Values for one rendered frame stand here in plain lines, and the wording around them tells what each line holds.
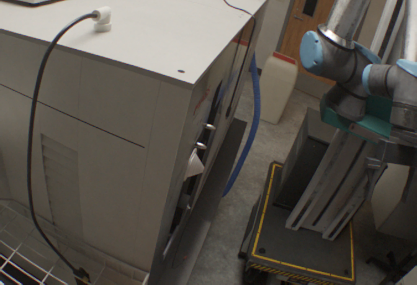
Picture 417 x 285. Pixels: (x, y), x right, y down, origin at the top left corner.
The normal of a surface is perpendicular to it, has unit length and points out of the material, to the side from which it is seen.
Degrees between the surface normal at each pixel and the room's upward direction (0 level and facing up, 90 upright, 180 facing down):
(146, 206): 90
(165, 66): 0
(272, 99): 93
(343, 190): 90
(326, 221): 90
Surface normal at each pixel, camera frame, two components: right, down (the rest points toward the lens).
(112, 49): 0.23, -0.82
